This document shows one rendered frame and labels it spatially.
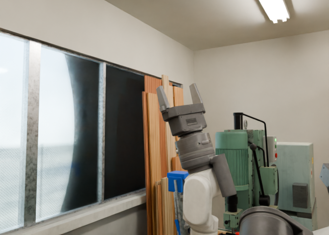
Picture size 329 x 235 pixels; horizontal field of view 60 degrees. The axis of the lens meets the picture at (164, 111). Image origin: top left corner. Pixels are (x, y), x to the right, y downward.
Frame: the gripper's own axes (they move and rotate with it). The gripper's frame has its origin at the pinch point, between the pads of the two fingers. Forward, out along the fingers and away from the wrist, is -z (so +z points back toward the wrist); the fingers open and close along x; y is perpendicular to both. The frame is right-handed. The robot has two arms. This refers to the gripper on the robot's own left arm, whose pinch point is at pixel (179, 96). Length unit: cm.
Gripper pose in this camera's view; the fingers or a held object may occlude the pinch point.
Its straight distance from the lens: 73.3
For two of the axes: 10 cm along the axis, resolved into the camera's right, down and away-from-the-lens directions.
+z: 2.6, 9.4, -2.0
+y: 5.1, -3.1, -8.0
